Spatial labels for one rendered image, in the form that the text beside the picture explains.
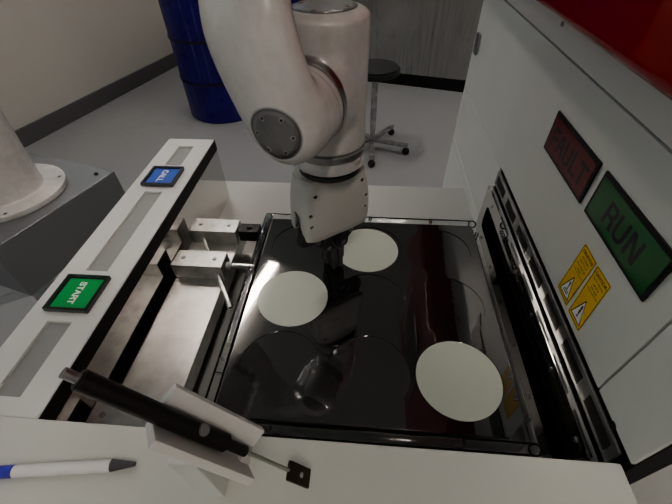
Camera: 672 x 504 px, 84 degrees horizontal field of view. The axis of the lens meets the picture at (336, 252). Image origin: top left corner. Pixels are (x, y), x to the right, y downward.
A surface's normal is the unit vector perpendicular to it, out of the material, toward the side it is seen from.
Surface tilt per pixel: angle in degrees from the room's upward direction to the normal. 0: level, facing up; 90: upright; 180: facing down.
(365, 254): 1
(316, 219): 90
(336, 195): 90
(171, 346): 0
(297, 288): 0
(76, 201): 90
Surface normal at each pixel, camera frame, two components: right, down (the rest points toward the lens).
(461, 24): -0.35, 0.66
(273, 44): 0.12, 0.45
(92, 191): 0.94, 0.22
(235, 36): -0.41, 0.42
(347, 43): 0.52, 0.59
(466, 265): -0.02, -0.71
